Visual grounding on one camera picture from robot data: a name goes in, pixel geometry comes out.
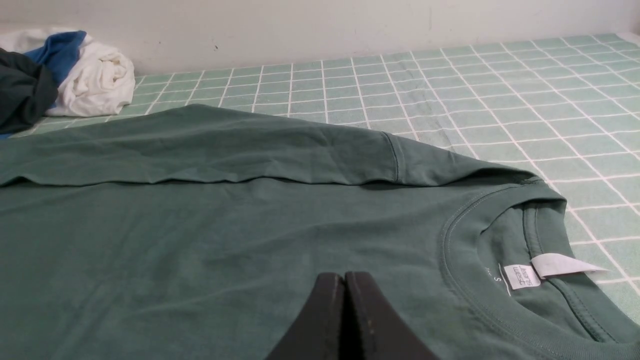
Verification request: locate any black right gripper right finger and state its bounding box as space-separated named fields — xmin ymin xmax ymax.
xmin=343 ymin=271 xmax=437 ymax=360

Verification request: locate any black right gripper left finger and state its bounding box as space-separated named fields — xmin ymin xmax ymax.
xmin=266 ymin=272 xmax=345 ymax=360

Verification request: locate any green long-sleeved shirt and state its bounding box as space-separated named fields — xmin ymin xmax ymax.
xmin=1 ymin=104 xmax=639 ymax=360

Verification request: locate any green checkered tablecloth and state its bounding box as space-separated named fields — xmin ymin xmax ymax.
xmin=22 ymin=33 xmax=640 ymax=321

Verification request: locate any white crumpled garment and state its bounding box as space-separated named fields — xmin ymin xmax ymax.
xmin=1 ymin=27 xmax=136 ymax=117

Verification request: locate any dark teal crumpled garment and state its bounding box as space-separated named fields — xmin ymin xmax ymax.
xmin=0 ymin=48 xmax=58 ymax=137

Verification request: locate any blue crumpled garment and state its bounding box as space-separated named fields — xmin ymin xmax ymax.
xmin=24 ymin=30 xmax=87 ymax=87

